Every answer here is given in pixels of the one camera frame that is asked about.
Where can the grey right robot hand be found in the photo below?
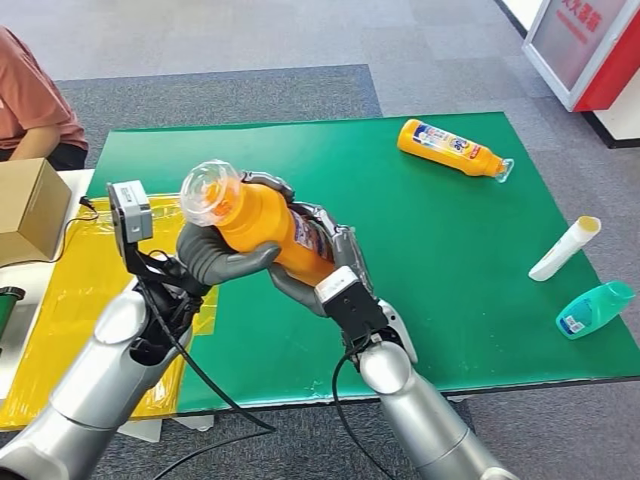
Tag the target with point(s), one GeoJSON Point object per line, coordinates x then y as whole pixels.
{"type": "Point", "coordinates": [345, 248]}

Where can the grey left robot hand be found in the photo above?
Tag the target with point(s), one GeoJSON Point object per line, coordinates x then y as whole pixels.
{"type": "Point", "coordinates": [215, 255]}

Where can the orange bottle with clear cap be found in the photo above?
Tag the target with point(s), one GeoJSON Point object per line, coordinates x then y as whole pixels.
{"type": "Point", "coordinates": [450, 149]}
{"type": "Point", "coordinates": [260, 218]}

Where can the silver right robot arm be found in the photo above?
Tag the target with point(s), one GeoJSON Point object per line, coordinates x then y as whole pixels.
{"type": "Point", "coordinates": [425, 417]}

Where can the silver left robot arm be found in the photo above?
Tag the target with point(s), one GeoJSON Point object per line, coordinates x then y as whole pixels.
{"type": "Point", "coordinates": [100, 384]}

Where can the white tube bottle yellow cap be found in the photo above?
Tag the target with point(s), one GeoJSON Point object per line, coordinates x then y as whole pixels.
{"type": "Point", "coordinates": [562, 250]}

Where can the teal plastic bottle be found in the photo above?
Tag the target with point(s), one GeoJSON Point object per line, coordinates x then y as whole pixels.
{"type": "Point", "coordinates": [592, 311]}

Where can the green table mat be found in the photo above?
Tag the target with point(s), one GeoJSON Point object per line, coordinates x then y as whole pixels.
{"type": "Point", "coordinates": [450, 265]}

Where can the dark grey floor rug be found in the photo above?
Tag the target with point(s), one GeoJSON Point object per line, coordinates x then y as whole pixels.
{"type": "Point", "coordinates": [225, 99]}

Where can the white paper sheet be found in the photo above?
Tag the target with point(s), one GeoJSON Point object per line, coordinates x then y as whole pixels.
{"type": "Point", "coordinates": [145, 429]}

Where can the yellow plastic wrapped box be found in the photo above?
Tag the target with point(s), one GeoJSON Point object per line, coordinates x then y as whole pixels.
{"type": "Point", "coordinates": [65, 311]}

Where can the brown cardboard box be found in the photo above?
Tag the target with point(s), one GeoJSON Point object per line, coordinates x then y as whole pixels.
{"type": "Point", "coordinates": [30, 205]}

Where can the green cup with black rim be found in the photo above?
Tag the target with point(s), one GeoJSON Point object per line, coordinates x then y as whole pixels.
{"type": "Point", "coordinates": [7, 308]}

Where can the red and white display stand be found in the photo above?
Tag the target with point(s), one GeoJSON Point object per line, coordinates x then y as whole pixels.
{"type": "Point", "coordinates": [585, 53]}

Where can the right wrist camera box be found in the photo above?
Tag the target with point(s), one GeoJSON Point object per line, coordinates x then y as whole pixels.
{"type": "Point", "coordinates": [350, 301]}

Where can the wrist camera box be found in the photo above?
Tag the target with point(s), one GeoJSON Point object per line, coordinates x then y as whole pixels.
{"type": "Point", "coordinates": [130, 215]}
{"type": "Point", "coordinates": [350, 301]}

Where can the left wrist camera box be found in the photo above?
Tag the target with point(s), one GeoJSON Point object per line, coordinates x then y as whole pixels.
{"type": "Point", "coordinates": [130, 215]}

